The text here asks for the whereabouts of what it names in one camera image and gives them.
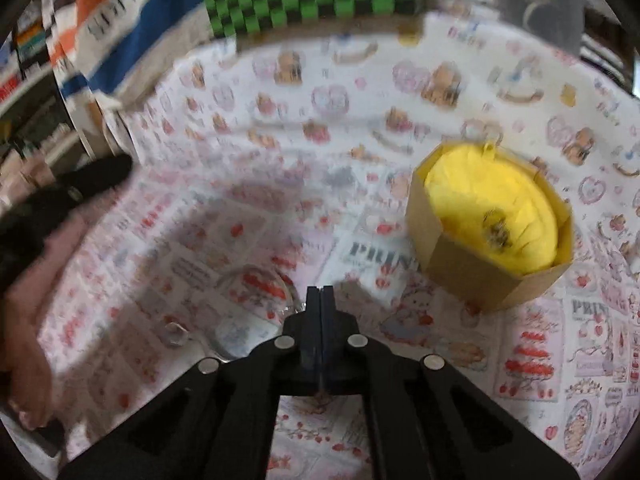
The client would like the yellow plush toy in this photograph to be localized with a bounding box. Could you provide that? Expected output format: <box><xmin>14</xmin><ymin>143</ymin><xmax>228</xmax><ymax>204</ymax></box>
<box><xmin>424</xmin><ymin>142</ymin><xmax>572</xmax><ymax>273</ymax></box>

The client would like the black white striped cloth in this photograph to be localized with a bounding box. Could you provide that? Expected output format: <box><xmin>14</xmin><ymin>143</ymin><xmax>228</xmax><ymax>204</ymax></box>
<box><xmin>579</xmin><ymin>32</ymin><xmax>628</xmax><ymax>88</ymax></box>

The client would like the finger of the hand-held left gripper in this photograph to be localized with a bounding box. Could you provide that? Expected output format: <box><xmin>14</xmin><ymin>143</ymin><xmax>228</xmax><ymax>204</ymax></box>
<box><xmin>54</xmin><ymin>153</ymin><xmax>134</xmax><ymax>200</ymax></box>

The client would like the striped orange blue blanket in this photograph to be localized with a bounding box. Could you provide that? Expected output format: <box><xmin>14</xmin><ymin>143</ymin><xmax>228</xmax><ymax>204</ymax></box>
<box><xmin>42</xmin><ymin>0</ymin><xmax>213</xmax><ymax>111</ymax></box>

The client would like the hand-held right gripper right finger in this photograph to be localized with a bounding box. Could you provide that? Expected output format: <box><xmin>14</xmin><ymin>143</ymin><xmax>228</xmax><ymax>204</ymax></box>
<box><xmin>320</xmin><ymin>285</ymin><xmax>582</xmax><ymax>480</ymax></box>

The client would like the bear print white cloth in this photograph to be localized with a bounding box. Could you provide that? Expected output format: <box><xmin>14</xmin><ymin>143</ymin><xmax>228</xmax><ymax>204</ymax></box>
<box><xmin>102</xmin><ymin>10</ymin><xmax>640</xmax><ymax>281</ymax></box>

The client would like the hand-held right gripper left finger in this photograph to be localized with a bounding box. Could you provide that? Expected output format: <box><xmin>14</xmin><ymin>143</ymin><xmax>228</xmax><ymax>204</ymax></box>
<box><xmin>59</xmin><ymin>286</ymin><xmax>322</xmax><ymax>480</ymax></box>

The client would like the person's left hand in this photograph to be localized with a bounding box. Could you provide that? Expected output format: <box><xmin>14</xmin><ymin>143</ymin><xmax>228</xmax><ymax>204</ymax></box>
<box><xmin>0</xmin><ymin>199</ymin><xmax>120</xmax><ymax>433</ymax></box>

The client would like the dark gold brooch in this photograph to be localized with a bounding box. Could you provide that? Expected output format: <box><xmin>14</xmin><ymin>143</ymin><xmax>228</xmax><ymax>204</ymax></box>
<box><xmin>481</xmin><ymin>209</ymin><xmax>514</xmax><ymax>251</ymax></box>

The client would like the strawberry print pink cloth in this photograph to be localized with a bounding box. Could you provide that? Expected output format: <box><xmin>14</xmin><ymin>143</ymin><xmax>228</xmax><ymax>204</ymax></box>
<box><xmin>37</xmin><ymin>160</ymin><xmax>640</xmax><ymax>480</ymax></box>

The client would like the clear plastic cup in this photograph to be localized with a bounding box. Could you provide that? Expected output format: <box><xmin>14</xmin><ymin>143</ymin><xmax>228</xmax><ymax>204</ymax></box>
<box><xmin>499</xmin><ymin>0</ymin><xmax>587</xmax><ymax>53</ymax></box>

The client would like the brown cardboard jewelry box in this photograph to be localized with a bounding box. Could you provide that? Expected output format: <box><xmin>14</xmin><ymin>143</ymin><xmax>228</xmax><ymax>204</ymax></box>
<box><xmin>405</xmin><ymin>142</ymin><xmax>574</xmax><ymax>313</ymax></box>

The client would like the bookshelf with books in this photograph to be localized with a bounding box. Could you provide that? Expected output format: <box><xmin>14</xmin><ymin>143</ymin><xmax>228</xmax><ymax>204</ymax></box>
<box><xmin>0</xmin><ymin>10</ymin><xmax>108</xmax><ymax>171</ymax></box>

